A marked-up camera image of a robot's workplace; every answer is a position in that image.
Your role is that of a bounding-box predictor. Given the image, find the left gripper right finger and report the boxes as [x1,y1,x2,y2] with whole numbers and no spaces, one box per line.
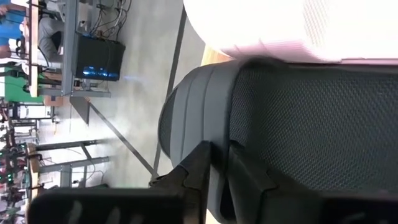
[228,140,398,224]

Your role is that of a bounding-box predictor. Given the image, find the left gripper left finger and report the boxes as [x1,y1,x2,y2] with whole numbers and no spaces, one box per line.
[27,139,213,224]

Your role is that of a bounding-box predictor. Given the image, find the black slide sandal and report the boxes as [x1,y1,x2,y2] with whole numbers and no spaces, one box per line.
[157,57,398,224]

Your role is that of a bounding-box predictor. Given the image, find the pink slide sandal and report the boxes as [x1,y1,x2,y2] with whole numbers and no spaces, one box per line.
[182,0,398,65]

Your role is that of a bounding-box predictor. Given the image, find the wooden desk grey legs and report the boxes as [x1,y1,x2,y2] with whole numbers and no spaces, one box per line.
[27,0,112,99]
[26,139,111,200]

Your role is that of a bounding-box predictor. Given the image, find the black computer tower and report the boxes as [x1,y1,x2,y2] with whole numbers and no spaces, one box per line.
[72,33,127,82]

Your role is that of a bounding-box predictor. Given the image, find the green board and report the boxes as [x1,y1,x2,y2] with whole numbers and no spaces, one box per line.
[4,75,45,104]

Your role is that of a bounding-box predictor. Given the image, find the person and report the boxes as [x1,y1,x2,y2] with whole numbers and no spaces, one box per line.
[0,0,65,62]

